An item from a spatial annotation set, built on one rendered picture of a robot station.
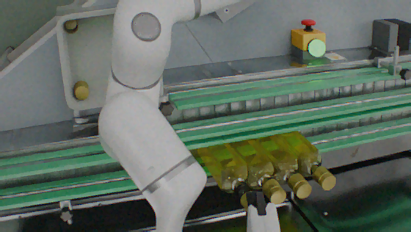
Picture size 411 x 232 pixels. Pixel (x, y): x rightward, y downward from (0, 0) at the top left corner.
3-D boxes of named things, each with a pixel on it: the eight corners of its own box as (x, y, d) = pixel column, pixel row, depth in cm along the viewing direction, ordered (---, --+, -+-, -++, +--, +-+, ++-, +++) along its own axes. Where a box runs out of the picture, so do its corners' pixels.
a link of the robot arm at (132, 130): (244, 116, 63) (218, 140, 77) (152, -5, 65) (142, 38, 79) (143, 188, 58) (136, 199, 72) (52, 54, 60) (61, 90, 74)
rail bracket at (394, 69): (371, 66, 121) (401, 81, 109) (372, 40, 118) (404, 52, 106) (382, 64, 122) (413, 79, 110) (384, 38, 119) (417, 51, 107)
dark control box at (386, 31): (371, 45, 133) (387, 52, 126) (372, 19, 130) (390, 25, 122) (392, 43, 135) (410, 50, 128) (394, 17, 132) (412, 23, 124)
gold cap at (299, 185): (287, 190, 97) (296, 200, 93) (288, 175, 95) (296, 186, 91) (302, 186, 97) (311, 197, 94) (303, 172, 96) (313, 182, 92)
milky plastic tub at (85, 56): (67, 100, 113) (67, 112, 106) (55, 10, 104) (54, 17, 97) (135, 89, 118) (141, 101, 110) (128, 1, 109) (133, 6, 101)
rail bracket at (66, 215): (61, 205, 110) (62, 238, 98) (55, 182, 107) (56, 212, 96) (76, 203, 111) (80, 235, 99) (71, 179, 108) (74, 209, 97)
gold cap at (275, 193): (261, 196, 95) (270, 207, 91) (261, 180, 94) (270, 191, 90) (277, 191, 96) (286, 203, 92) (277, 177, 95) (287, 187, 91)
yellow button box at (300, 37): (290, 53, 126) (302, 60, 120) (290, 26, 123) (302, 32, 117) (312, 51, 128) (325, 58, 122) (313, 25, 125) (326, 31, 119)
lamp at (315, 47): (307, 56, 120) (312, 59, 117) (307, 39, 118) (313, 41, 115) (321, 54, 121) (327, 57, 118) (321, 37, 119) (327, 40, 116)
